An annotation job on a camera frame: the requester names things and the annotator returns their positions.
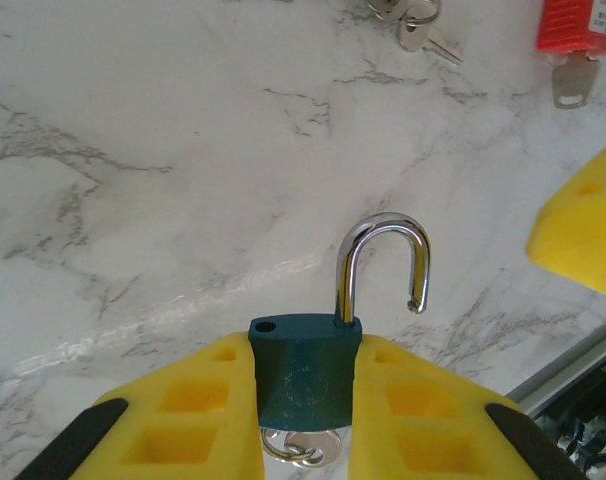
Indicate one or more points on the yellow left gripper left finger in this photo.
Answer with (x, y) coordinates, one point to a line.
(193, 440)

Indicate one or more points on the small blue padlock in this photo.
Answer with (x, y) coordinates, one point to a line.
(303, 380)

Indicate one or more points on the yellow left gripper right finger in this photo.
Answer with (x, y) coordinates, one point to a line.
(423, 440)

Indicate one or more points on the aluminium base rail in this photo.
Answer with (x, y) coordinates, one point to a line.
(558, 380)

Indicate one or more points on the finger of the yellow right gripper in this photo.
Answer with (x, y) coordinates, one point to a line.
(588, 225)

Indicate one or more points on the wide silver key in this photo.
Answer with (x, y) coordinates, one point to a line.
(575, 75)

